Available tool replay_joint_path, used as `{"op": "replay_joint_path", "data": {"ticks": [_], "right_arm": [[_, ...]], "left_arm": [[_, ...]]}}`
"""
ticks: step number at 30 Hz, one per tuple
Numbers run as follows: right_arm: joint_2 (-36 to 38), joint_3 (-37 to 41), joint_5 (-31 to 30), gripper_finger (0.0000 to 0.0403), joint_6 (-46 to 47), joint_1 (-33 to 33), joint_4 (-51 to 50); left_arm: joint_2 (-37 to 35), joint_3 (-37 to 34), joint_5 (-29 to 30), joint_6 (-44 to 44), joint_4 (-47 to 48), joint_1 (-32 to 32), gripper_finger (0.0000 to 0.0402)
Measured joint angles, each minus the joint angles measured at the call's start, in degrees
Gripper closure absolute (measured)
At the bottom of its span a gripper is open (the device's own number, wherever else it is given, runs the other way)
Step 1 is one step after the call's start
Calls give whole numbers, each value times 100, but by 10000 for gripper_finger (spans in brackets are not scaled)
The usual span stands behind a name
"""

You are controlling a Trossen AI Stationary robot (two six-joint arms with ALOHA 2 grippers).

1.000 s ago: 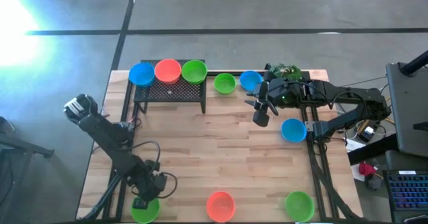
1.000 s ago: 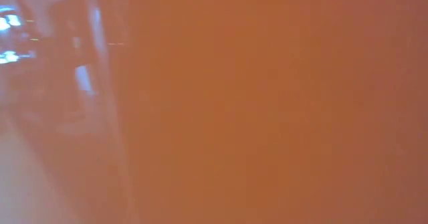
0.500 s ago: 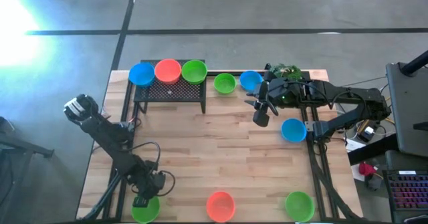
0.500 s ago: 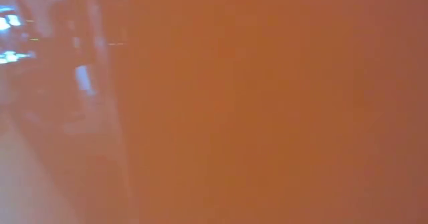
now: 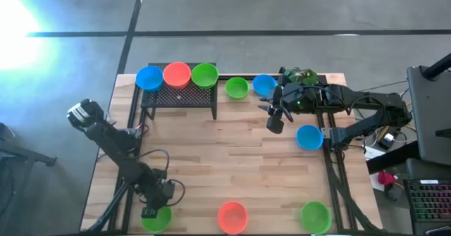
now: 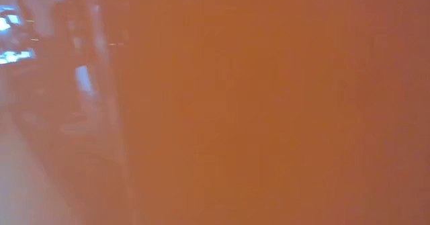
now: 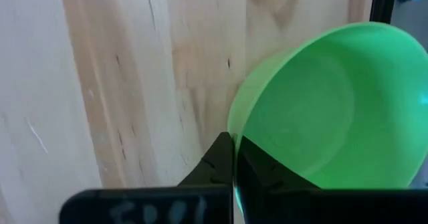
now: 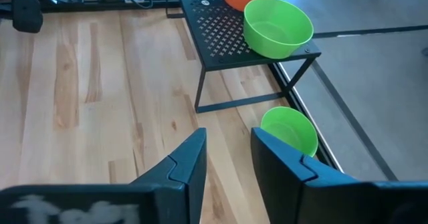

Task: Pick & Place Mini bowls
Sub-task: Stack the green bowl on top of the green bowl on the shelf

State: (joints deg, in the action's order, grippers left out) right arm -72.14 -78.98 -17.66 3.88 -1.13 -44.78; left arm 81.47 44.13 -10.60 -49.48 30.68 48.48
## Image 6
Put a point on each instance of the orange plastic mini bowl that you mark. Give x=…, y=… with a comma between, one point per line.
x=268, y=117

